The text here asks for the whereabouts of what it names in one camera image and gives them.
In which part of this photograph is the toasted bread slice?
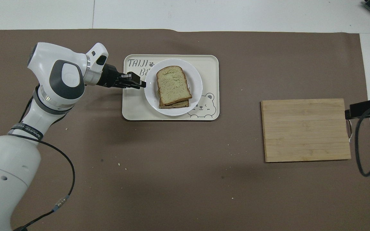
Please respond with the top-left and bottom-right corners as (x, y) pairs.
(158, 90), (190, 109)
(156, 65), (193, 107)

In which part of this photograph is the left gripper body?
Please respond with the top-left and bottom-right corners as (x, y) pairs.
(96, 63), (122, 89)

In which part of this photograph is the white round plate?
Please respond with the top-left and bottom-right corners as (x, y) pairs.
(144, 59), (203, 116)

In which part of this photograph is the cream tray with bear print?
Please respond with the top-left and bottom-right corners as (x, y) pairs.
(122, 55), (220, 121)

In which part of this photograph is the wooden cutting board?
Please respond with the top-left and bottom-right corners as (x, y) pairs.
(260, 98), (353, 163)

